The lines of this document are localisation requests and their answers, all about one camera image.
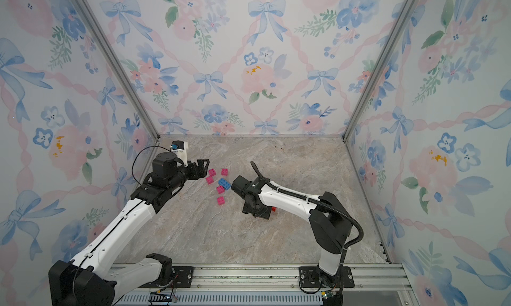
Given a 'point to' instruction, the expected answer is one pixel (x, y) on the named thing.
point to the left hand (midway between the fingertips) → (201, 160)
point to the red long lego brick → (273, 209)
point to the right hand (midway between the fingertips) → (254, 212)
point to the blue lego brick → (224, 183)
